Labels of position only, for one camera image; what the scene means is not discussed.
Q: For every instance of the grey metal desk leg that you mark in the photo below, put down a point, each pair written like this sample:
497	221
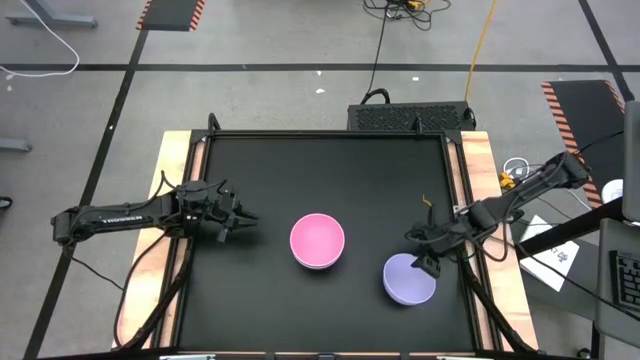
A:
50	21

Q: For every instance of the yellow connector plug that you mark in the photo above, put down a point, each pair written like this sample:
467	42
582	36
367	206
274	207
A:
507	181

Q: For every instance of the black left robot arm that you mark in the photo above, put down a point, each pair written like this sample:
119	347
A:
120	219

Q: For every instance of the black computer case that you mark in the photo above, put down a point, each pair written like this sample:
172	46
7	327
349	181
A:
380	117

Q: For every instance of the pink bowl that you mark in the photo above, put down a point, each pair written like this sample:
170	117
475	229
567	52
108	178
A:
317	240

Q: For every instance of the grey monitor back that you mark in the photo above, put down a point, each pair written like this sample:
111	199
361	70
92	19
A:
632	160

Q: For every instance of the black keyboard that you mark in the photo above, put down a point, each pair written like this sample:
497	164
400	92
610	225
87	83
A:
627	280

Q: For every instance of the white paper sheet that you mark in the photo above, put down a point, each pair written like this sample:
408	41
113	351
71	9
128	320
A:
555	265

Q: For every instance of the purple bowl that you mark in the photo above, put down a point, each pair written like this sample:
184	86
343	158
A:
405	285

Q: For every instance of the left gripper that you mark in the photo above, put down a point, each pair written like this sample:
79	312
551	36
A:
215	210

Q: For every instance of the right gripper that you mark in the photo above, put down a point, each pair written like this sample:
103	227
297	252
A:
437	237

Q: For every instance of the grey metal foot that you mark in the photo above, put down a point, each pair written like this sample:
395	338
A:
12	145

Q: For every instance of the grey desk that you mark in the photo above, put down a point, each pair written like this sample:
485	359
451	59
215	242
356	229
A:
615	235

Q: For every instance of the black diagonal bar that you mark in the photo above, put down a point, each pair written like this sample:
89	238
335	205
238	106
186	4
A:
570	230

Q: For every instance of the small hazard-striped black mat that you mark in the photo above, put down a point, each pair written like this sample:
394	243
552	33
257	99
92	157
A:
170	14

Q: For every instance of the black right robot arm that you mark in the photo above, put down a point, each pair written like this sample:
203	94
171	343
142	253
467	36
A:
525	192

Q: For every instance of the black aluminium table frame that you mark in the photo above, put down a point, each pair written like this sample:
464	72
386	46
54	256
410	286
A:
325	134

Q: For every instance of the large hazard-striped black mat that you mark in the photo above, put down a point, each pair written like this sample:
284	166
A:
590	110

